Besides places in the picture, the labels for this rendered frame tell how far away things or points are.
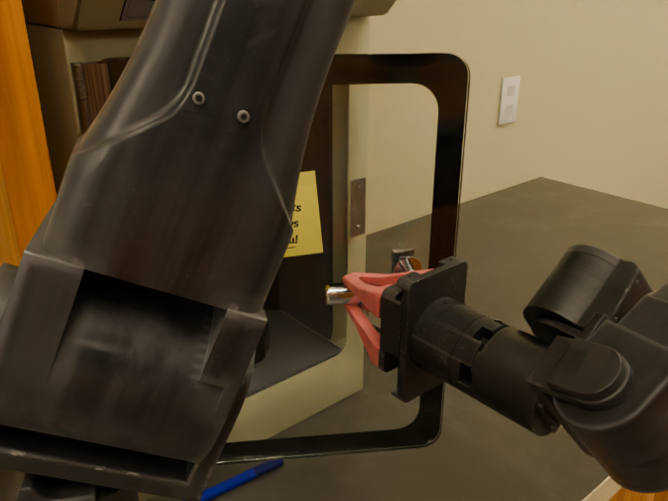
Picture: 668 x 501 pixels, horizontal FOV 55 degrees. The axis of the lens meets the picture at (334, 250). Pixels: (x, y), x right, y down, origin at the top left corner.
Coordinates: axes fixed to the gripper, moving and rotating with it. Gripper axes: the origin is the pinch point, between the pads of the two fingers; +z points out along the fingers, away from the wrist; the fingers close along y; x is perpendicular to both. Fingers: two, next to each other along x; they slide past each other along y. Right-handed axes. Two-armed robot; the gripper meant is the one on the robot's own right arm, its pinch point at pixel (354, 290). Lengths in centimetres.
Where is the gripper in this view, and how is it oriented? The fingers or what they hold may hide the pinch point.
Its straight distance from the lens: 54.7
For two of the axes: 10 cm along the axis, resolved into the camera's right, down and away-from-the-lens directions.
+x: -7.6, 2.6, -6.0
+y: 0.0, -9.2, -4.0
